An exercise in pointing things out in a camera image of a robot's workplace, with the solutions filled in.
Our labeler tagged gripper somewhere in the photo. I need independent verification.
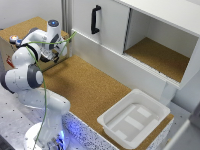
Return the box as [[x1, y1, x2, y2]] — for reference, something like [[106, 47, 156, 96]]
[[47, 43, 69, 64]]

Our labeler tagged wooden drawer box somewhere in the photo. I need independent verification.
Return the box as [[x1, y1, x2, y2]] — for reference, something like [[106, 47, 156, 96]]
[[0, 16, 71, 73]]

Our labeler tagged blue button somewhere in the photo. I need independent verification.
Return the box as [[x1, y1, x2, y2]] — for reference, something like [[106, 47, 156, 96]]
[[15, 38, 24, 47]]

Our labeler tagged red button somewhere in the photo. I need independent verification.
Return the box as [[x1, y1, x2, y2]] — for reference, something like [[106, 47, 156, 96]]
[[9, 34, 19, 44]]

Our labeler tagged white sliding door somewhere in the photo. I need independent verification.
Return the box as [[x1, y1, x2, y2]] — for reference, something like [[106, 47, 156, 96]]
[[72, 0, 131, 56]]

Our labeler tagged white plastic box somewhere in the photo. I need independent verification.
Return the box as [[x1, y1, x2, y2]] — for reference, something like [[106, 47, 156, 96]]
[[96, 88, 172, 150]]

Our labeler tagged white cabinet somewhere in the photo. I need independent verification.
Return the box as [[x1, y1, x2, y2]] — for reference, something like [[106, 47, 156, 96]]
[[71, 0, 200, 107]]

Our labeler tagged green cable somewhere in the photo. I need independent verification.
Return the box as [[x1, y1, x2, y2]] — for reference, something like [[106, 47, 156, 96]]
[[25, 30, 78, 150]]

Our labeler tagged black door handle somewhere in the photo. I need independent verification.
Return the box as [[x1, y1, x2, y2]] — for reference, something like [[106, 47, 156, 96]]
[[90, 4, 102, 35]]

